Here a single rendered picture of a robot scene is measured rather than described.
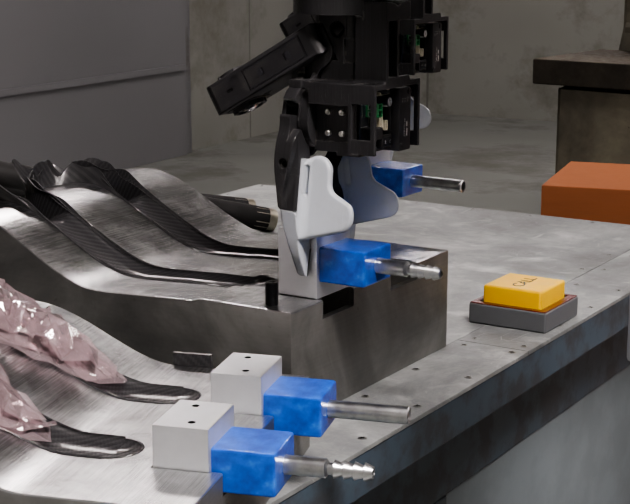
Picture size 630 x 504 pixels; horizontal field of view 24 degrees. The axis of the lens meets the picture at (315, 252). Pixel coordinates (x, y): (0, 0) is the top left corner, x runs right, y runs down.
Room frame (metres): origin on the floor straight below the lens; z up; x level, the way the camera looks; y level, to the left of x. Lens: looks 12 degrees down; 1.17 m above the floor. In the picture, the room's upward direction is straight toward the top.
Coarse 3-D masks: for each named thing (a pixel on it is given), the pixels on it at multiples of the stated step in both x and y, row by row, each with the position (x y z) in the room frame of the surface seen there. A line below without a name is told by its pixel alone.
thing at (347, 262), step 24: (312, 240) 1.10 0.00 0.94; (336, 240) 1.12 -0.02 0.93; (360, 240) 1.12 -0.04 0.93; (288, 264) 1.11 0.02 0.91; (312, 264) 1.10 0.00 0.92; (336, 264) 1.09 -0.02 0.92; (360, 264) 1.08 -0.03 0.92; (384, 264) 1.08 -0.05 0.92; (408, 264) 1.08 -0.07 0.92; (288, 288) 1.11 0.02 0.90; (312, 288) 1.10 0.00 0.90; (336, 288) 1.12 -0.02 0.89
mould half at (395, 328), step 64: (64, 192) 1.32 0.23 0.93; (192, 192) 1.41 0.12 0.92; (0, 256) 1.21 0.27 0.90; (64, 256) 1.20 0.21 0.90; (192, 256) 1.28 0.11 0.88; (128, 320) 1.14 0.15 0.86; (192, 320) 1.10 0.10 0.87; (256, 320) 1.07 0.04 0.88; (320, 320) 1.09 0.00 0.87; (384, 320) 1.18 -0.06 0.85
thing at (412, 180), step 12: (372, 156) 1.42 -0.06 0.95; (384, 156) 1.44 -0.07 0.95; (372, 168) 1.41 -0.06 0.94; (384, 168) 1.40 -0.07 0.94; (396, 168) 1.40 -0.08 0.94; (408, 168) 1.40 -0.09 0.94; (420, 168) 1.42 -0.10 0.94; (384, 180) 1.40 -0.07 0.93; (396, 180) 1.39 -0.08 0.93; (408, 180) 1.40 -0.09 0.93; (420, 180) 1.40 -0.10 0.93; (432, 180) 1.39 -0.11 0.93; (444, 180) 1.39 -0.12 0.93; (456, 180) 1.38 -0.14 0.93; (396, 192) 1.39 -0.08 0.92; (408, 192) 1.40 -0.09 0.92
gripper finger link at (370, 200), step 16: (336, 160) 1.14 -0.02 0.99; (352, 160) 1.14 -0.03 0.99; (368, 160) 1.13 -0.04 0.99; (336, 176) 1.13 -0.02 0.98; (352, 176) 1.14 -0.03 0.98; (368, 176) 1.13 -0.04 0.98; (336, 192) 1.14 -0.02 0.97; (352, 192) 1.14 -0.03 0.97; (368, 192) 1.13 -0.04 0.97; (384, 192) 1.13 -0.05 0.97; (368, 208) 1.14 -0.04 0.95; (384, 208) 1.13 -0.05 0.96; (352, 224) 1.15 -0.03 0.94
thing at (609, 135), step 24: (624, 24) 4.92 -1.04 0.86; (624, 48) 4.87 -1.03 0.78; (552, 72) 4.53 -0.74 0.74; (576, 72) 4.48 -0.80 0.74; (600, 72) 4.43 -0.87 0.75; (624, 72) 4.38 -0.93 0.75; (576, 96) 4.51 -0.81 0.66; (600, 96) 4.46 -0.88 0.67; (624, 96) 4.41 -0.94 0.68; (576, 120) 4.51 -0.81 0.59; (600, 120) 4.46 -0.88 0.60; (624, 120) 4.41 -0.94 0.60; (576, 144) 4.51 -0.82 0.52; (600, 144) 4.46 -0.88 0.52; (624, 144) 4.41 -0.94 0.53
